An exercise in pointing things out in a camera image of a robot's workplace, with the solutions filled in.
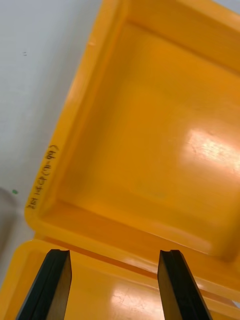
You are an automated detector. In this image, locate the yellow-orange plastic bin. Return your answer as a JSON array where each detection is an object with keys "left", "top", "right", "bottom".
[
  {"left": 24, "top": 0, "right": 240, "bottom": 302},
  {"left": 0, "top": 238, "right": 240, "bottom": 320}
]

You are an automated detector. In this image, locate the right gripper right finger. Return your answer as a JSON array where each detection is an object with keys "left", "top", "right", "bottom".
[{"left": 157, "top": 249, "right": 212, "bottom": 320}]

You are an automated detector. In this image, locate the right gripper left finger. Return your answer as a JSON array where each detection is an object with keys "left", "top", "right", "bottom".
[{"left": 15, "top": 248, "right": 73, "bottom": 320}]

